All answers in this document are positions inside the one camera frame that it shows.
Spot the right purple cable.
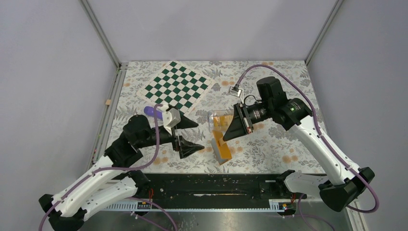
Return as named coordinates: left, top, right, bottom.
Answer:
left=235, top=64, right=381, bottom=231

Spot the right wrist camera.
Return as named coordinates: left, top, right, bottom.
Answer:
left=228, top=86, right=243, bottom=97

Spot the green white chessboard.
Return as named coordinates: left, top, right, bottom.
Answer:
left=137, top=61, right=215, bottom=115

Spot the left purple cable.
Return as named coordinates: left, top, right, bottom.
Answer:
left=38, top=103, right=179, bottom=231

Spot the purple marker pen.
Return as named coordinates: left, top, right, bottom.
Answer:
left=143, top=106, right=163, bottom=120

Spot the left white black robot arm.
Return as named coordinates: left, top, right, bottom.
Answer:
left=38, top=108, right=204, bottom=231

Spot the purple cable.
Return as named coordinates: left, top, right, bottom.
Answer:
left=38, top=103, right=179, bottom=231
left=235, top=64, right=381, bottom=231

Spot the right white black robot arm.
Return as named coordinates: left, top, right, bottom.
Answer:
left=222, top=77, right=375, bottom=212

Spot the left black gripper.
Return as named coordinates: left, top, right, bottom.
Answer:
left=139, top=114, right=205, bottom=157

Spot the clear plastic card box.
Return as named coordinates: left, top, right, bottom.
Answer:
left=208, top=109, right=234, bottom=132

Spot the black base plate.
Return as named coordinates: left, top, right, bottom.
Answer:
left=115, top=170, right=301, bottom=211

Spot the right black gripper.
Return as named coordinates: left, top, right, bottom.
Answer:
left=223, top=100, right=273, bottom=141

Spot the orange card holder wallet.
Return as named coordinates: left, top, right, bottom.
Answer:
left=211, top=130, right=232, bottom=165

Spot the floral table cloth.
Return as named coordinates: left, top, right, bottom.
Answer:
left=100, top=60, right=339, bottom=175

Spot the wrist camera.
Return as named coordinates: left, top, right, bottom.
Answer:
left=228, top=86, right=243, bottom=97
left=162, top=108, right=181, bottom=135

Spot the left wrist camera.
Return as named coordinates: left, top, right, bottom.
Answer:
left=162, top=108, right=181, bottom=135

